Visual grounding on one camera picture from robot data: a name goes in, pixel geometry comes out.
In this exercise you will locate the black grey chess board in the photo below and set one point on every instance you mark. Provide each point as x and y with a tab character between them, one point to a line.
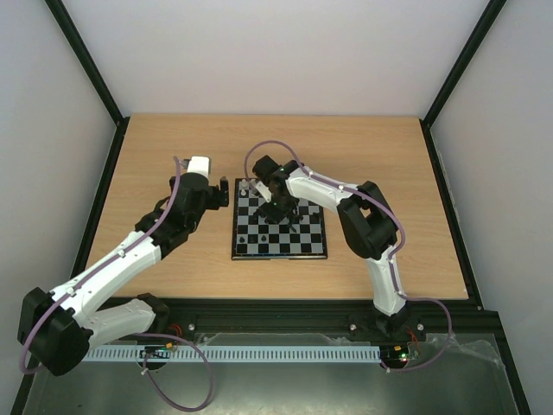
305	239

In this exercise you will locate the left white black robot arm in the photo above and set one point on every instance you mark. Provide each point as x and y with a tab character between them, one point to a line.
59	327

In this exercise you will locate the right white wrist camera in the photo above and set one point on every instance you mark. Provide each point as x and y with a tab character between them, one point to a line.
261	190

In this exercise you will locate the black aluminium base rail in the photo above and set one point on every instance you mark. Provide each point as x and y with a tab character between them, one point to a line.
356	320

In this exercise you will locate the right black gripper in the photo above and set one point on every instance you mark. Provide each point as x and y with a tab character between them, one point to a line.
277	212

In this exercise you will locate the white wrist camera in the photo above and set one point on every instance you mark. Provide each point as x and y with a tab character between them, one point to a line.
261	190
197	164

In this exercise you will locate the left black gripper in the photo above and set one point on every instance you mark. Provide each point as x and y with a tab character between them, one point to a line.
216	202

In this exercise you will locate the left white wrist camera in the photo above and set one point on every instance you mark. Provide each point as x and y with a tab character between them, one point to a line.
197	164

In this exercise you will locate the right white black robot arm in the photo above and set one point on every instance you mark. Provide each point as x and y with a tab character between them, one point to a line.
369	226

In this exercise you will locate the white slotted cable duct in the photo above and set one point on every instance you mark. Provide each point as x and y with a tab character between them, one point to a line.
236	354

